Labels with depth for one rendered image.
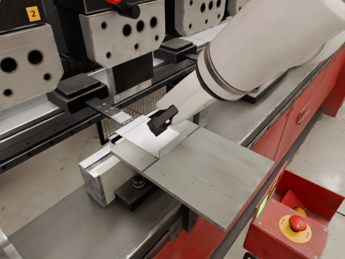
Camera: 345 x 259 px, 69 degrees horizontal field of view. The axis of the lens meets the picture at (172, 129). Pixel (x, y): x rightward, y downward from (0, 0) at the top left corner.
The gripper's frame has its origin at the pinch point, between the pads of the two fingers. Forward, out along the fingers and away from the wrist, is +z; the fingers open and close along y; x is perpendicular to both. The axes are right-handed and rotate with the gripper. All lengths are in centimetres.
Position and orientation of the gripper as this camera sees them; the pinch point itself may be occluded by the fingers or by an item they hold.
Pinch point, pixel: (167, 118)
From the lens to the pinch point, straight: 47.5
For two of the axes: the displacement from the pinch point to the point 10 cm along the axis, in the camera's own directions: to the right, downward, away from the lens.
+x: 5.8, 8.1, -0.1
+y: -6.5, 4.6, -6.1
